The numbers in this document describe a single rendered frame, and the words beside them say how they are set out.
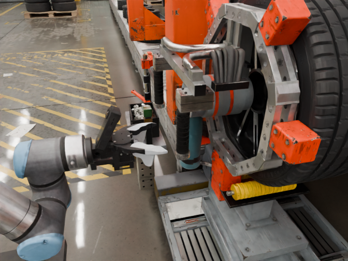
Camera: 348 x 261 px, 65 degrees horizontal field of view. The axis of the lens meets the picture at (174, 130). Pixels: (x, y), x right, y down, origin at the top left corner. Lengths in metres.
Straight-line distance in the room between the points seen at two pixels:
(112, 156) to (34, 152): 0.18
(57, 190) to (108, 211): 0.94
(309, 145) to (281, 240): 0.70
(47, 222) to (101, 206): 1.05
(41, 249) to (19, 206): 0.11
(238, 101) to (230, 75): 0.22
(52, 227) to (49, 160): 0.15
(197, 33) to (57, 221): 0.93
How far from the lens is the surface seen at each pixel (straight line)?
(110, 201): 1.76
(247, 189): 1.04
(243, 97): 0.90
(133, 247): 1.52
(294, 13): 0.71
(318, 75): 0.73
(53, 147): 0.72
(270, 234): 1.34
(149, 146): 0.69
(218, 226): 1.42
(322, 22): 0.79
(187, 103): 0.69
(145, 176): 1.73
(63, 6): 9.03
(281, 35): 0.73
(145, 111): 1.27
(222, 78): 0.69
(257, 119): 1.01
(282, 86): 0.71
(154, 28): 3.22
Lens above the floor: 1.22
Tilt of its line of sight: 31 degrees down
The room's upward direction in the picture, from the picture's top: straight up
